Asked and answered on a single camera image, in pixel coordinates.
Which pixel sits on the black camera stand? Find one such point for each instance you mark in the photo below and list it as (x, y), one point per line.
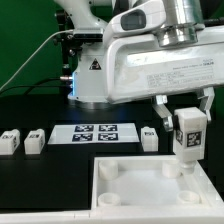
(63, 46)

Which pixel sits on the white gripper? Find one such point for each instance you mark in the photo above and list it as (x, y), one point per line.
(137, 68)

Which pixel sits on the white marker plate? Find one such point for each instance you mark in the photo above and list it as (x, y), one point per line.
(94, 134)

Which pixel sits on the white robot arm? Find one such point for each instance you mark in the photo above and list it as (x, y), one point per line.
(184, 20)

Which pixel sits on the white square tabletop part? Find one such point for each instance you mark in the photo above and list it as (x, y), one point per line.
(145, 181)

